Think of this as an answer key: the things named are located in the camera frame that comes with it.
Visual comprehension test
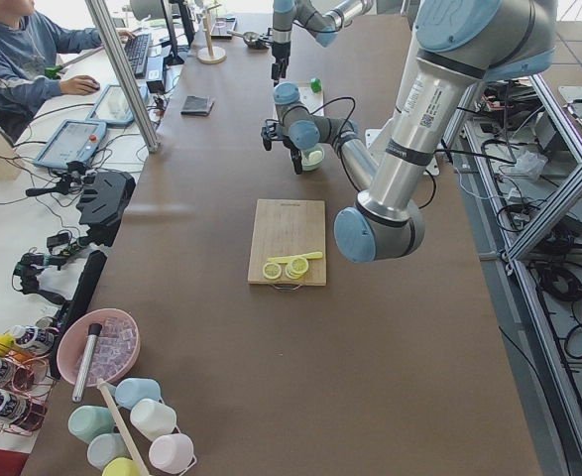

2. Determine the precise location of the black keyboard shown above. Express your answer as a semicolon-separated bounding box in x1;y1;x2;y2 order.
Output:
124;34;153;78

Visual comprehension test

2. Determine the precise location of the mint green cup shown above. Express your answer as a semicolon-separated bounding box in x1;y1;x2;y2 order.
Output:
67;406;115;443

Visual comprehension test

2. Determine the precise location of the lower teach pendant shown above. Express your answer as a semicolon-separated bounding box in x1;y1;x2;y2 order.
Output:
33;120;107;170

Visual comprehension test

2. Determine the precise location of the yellow cup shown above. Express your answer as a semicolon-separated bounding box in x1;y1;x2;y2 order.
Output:
101;457;140;476

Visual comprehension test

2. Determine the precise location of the wooden cup rack pole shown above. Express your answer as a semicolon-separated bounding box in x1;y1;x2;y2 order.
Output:
97;379;150;476

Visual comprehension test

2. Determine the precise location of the steel muddler rod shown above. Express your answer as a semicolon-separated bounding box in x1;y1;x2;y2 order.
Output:
71;323;102;404

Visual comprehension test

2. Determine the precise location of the pink bowl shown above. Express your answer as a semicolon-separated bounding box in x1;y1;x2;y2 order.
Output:
57;308;141;387

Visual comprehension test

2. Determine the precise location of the white cup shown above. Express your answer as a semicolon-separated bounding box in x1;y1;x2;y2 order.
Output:
130;399;176;441

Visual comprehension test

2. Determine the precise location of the pink cup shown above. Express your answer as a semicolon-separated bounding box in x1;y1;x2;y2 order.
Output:
149;433;197;475

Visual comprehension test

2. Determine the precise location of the black headset device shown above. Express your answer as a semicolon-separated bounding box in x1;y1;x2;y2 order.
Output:
76;171;136;246

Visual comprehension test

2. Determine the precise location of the person in blue hoodie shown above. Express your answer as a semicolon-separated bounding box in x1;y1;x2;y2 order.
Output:
0;0;138;145

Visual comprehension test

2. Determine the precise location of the grey folded cloth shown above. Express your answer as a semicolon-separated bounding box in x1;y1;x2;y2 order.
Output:
180;95;215;117

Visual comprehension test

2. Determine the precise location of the mint green bowl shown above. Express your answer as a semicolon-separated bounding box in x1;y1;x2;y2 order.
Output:
300;144;325;172

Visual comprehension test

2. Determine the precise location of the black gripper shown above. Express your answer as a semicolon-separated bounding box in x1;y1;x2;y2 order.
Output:
272;42;291;72
261;119;303;175

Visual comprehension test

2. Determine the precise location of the aluminium frame post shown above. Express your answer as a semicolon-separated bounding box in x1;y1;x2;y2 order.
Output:
85;0;160;154

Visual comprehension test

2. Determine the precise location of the upper lemon slice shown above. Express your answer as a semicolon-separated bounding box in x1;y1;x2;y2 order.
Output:
262;262;282;281

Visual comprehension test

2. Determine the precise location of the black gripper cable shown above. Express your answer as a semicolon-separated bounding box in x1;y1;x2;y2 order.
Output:
312;96;359;145

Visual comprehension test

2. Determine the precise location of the copper wire bottle rack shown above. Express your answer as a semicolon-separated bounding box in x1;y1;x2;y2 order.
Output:
0;325;56;436

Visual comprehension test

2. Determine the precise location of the wooden cutting board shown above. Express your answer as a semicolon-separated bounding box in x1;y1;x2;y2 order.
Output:
247;199;326;287

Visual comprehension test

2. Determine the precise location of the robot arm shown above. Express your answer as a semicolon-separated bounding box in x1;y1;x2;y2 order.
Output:
261;1;557;263
271;0;374;81

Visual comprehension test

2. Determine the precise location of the cream rabbit tray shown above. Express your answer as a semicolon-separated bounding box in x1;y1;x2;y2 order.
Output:
273;81;324;116

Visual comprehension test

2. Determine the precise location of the teach pendant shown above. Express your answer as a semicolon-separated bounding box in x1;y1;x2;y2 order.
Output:
33;120;107;170
86;84;134;128

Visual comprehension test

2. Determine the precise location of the yellow plastic knife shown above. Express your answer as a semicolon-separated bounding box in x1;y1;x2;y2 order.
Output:
267;251;323;264

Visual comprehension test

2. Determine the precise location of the upper teach pendant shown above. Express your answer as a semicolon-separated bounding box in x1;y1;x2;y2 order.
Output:
86;84;134;128

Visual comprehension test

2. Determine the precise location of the steel scoop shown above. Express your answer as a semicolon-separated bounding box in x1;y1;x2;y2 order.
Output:
227;30;271;50

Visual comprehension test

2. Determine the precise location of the pale blue cup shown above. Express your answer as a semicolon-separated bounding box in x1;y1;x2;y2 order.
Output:
86;433;129;470

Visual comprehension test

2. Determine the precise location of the wooden mug tree stand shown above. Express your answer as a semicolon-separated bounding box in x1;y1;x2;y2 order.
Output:
196;1;226;64

